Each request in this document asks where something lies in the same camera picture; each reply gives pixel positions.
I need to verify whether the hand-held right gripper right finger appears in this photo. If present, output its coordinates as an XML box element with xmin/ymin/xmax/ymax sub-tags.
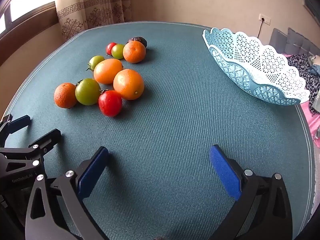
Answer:
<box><xmin>209</xmin><ymin>144</ymin><xmax>293</xmax><ymax>240</ymax></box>

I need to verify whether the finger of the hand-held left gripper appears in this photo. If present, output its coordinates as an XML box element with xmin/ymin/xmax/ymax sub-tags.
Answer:
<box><xmin>0</xmin><ymin>129</ymin><xmax>62</xmax><ymax>167</ymax></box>
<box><xmin>0</xmin><ymin>114</ymin><xmax>32</xmax><ymax>147</ymax></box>

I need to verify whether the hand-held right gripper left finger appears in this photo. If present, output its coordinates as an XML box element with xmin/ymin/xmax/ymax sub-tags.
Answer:
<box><xmin>25</xmin><ymin>146</ymin><xmax>110</xmax><ymax>240</ymax></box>

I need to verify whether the rough-skinned mandarin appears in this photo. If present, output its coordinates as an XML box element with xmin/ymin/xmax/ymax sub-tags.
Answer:
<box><xmin>122</xmin><ymin>41</ymin><xmax>147</xmax><ymax>64</ymax></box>
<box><xmin>54</xmin><ymin>82</ymin><xmax>78</xmax><ymax>109</ymax></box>

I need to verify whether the large green tomato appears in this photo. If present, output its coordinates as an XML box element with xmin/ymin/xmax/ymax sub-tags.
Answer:
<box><xmin>75</xmin><ymin>78</ymin><xmax>102</xmax><ymax>106</ymax></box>

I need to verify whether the large red tomato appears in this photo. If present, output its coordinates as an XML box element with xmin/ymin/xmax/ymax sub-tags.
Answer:
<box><xmin>98</xmin><ymin>89</ymin><xmax>123</xmax><ymax>118</ymax></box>

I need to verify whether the oval smooth orange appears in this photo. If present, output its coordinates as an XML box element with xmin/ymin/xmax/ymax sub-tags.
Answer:
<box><xmin>93</xmin><ymin>58</ymin><xmax>124</xmax><ymax>85</ymax></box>

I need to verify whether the small green tomato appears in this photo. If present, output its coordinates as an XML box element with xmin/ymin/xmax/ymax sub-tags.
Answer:
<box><xmin>86</xmin><ymin>55</ymin><xmax>105</xmax><ymax>72</ymax></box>
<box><xmin>111</xmin><ymin>44</ymin><xmax>125</xmax><ymax>60</ymax></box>

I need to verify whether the large round smooth orange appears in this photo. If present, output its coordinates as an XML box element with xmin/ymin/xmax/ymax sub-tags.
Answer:
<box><xmin>113</xmin><ymin>69</ymin><xmax>145</xmax><ymax>101</ymax></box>

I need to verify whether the small red tomato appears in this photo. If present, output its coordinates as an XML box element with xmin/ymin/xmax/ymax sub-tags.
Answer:
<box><xmin>105</xmin><ymin>42</ymin><xmax>118</xmax><ymax>56</ymax></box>

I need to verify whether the light blue plastic basket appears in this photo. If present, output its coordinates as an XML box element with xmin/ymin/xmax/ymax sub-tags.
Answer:
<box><xmin>202</xmin><ymin>27</ymin><xmax>311</xmax><ymax>105</ymax></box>

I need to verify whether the dark brown wrinkled fruit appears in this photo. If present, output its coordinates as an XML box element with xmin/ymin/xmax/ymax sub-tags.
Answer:
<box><xmin>127</xmin><ymin>37</ymin><xmax>148</xmax><ymax>48</ymax></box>

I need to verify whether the teal mat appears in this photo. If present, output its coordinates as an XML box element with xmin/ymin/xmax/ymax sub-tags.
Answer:
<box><xmin>4</xmin><ymin>21</ymin><xmax>316</xmax><ymax>240</ymax></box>

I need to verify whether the leopard print cloth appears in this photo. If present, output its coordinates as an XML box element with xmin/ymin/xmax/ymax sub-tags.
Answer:
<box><xmin>286</xmin><ymin>54</ymin><xmax>320</xmax><ymax>115</ymax></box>

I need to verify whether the beige patterned curtain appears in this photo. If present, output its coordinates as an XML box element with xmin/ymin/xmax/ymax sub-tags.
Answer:
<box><xmin>55</xmin><ymin>0</ymin><xmax>133</xmax><ymax>40</ymax></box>

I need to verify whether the window with brown frame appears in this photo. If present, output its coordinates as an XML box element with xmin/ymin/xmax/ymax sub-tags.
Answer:
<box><xmin>0</xmin><ymin>0</ymin><xmax>63</xmax><ymax>67</ymax></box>

